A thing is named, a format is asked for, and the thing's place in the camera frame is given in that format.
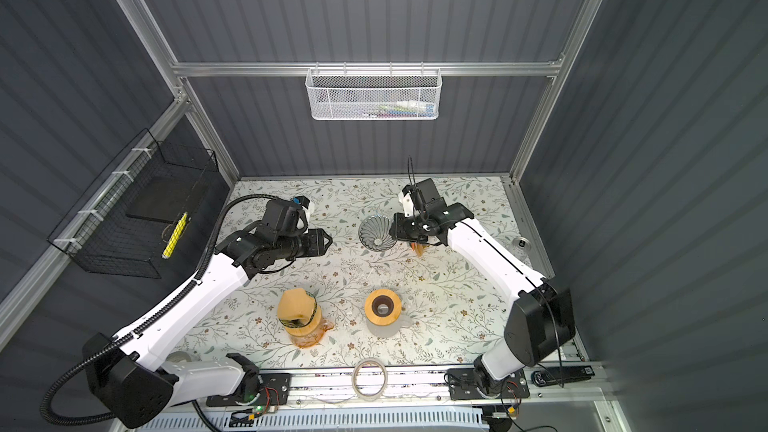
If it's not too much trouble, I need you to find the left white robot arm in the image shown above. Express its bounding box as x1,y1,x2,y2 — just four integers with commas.
39,194,333,428

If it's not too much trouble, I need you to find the black remote device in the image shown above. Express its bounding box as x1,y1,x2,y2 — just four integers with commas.
531,365,595,387

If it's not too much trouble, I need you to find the white vented cable duct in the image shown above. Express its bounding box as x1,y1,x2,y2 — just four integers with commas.
134,406,490,432

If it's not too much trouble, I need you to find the orange coffee filter box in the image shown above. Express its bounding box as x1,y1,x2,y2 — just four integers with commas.
411,243,428,257

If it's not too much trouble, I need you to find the clear plastic bottle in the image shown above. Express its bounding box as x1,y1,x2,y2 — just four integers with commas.
512,236,531,255

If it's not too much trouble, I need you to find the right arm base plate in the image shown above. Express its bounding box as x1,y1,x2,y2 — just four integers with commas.
443,367,530,401

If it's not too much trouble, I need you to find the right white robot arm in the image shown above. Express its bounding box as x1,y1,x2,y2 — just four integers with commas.
390,179,576,395

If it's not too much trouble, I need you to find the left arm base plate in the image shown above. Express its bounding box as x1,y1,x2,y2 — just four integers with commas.
205,373,292,407

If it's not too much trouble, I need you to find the black wire basket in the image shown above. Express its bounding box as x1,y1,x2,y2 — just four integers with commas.
48,135,227,279

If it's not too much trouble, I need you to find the tape roll centre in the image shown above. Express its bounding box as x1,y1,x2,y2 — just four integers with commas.
351,358,389,402

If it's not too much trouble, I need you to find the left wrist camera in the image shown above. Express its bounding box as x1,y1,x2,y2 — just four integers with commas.
292,195,315,218

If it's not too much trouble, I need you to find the grey glass dripper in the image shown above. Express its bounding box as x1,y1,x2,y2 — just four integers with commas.
358,215,396,252

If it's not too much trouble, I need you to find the yellow striped stick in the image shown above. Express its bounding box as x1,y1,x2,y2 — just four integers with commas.
161,212,189,260

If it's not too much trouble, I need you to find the clear tape roll left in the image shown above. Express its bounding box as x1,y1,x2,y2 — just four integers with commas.
165,351,196,363

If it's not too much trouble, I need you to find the white wire basket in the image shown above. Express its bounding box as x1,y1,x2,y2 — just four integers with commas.
305,65,443,121

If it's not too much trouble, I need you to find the orange glass carafe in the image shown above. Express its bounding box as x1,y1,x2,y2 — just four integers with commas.
290,319,335,348

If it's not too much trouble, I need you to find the green glass dripper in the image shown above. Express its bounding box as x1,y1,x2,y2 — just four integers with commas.
278,297,322,337

